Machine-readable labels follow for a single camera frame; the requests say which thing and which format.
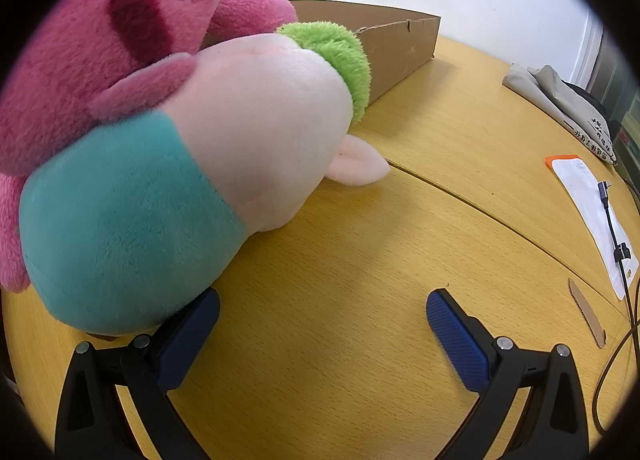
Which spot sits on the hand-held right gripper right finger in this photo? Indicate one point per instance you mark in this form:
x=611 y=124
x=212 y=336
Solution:
x=457 y=340

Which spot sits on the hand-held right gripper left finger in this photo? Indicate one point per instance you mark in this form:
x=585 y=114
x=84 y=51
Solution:
x=185 y=340

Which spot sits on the pink teal green-haired plush toy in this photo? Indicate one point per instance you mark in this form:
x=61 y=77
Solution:
x=250 y=115

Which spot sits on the cardboard box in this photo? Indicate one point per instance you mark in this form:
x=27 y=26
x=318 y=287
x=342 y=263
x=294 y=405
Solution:
x=400 y=50

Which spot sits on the pink bear plush toy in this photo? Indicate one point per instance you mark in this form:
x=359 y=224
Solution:
x=100 y=40

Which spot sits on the white paper sheet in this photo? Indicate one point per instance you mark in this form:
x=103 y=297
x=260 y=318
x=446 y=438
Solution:
x=585 y=190

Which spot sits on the grey cloth bag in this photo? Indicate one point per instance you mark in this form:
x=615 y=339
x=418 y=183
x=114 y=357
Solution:
x=550 y=90

